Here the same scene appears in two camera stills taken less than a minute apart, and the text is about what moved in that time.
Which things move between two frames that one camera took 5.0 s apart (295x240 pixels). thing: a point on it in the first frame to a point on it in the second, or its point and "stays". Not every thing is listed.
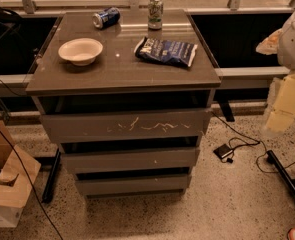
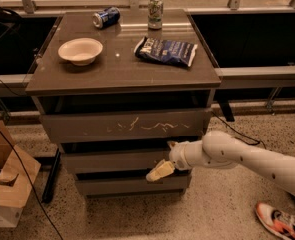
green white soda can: (155, 13) stays
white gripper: (294, 45) to (178, 157)
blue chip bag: (178, 53) stays
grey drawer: (96, 162) stays
